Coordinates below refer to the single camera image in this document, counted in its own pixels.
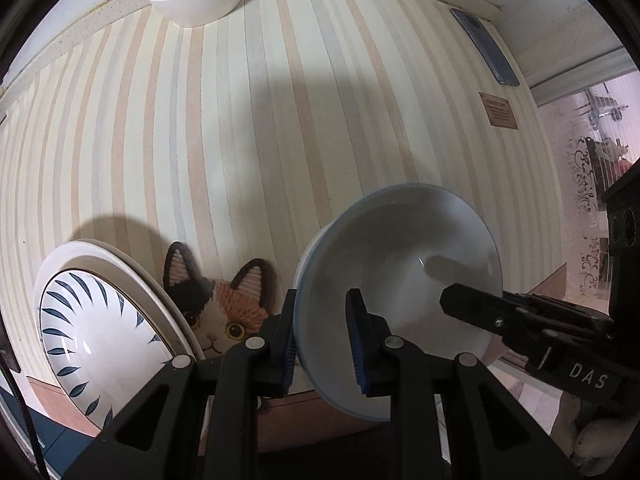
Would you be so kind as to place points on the brown mat label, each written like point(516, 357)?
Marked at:
point(497, 110)

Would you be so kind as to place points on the blue striped white plate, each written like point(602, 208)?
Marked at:
point(100, 340)

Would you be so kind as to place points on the person's right hand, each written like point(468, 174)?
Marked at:
point(605, 435)

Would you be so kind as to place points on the striped cat print mat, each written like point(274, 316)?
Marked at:
point(250, 160)

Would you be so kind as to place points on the patterned glass sliding door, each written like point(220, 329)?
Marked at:
point(585, 160)

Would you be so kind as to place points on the dark blue smartphone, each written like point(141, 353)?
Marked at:
point(485, 45)

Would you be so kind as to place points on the white floral plate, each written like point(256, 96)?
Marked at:
point(161, 310)
point(75, 246)

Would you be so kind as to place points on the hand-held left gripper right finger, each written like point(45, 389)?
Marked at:
point(356, 345)

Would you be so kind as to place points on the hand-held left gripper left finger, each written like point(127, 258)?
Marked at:
point(289, 355)

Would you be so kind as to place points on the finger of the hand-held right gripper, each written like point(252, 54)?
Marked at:
point(475, 305)

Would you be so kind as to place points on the white bowl with blue dots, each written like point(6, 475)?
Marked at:
point(400, 240)

